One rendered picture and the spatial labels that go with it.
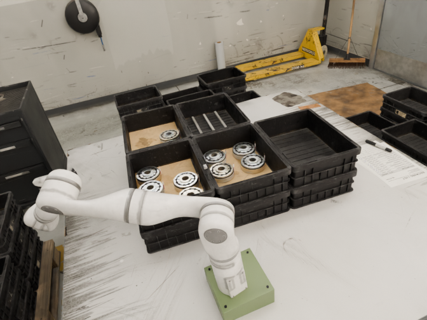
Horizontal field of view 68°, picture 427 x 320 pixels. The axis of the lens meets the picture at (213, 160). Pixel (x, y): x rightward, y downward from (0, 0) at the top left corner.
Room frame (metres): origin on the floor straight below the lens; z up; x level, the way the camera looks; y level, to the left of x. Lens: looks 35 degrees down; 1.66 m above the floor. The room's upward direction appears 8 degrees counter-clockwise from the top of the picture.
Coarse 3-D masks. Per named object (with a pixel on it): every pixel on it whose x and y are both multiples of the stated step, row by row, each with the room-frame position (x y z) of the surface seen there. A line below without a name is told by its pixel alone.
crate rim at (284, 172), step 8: (232, 128) 1.27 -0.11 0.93; (256, 128) 1.24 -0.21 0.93; (200, 136) 1.24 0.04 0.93; (200, 152) 1.10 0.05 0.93; (280, 160) 0.98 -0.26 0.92; (208, 168) 0.98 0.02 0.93; (288, 168) 0.91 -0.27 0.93; (264, 176) 0.89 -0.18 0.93; (272, 176) 0.89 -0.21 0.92; (280, 176) 0.90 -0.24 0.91; (216, 184) 0.88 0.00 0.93; (232, 184) 0.87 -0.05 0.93; (240, 184) 0.87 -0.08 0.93; (248, 184) 0.87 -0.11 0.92; (216, 192) 0.86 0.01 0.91; (224, 192) 0.85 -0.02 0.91
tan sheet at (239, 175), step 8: (224, 152) 1.23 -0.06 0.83; (232, 152) 1.22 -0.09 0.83; (256, 152) 1.19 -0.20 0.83; (232, 160) 1.16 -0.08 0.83; (240, 160) 1.15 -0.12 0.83; (240, 168) 1.09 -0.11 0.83; (264, 168) 1.06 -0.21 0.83; (240, 176) 1.03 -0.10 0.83; (248, 176) 1.03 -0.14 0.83; (256, 176) 1.02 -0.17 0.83; (224, 184) 1.00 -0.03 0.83
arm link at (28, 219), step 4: (32, 208) 0.81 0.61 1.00; (28, 212) 0.79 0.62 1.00; (32, 212) 0.79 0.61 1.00; (24, 216) 0.79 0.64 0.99; (28, 216) 0.78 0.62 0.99; (32, 216) 0.78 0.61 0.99; (24, 220) 0.78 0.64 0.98; (28, 220) 0.77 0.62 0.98; (32, 220) 0.77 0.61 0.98; (28, 224) 0.77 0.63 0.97; (32, 224) 0.77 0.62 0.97
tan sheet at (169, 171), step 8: (184, 160) 1.21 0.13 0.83; (160, 168) 1.17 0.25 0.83; (168, 168) 1.16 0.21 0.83; (176, 168) 1.15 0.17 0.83; (184, 168) 1.15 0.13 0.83; (192, 168) 1.14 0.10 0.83; (168, 176) 1.11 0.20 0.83; (168, 184) 1.05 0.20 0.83; (200, 184) 1.02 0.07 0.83; (168, 192) 0.99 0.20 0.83; (176, 192) 0.99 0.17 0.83
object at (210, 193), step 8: (168, 144) 1.21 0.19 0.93; (192, 144) 1.18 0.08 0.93; (136, 152) 1.18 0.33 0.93; (128, 160) 1.12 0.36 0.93; (200, 160) 1.05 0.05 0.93; (128, 168) 1.06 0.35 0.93; (128, 176) 1.01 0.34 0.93; (208, 176) 0.94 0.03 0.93; (128, 184) 0.96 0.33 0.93; (208, 184) 0.89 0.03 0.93; (200, 192) 0.85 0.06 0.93; (208, 192) 0.84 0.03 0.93
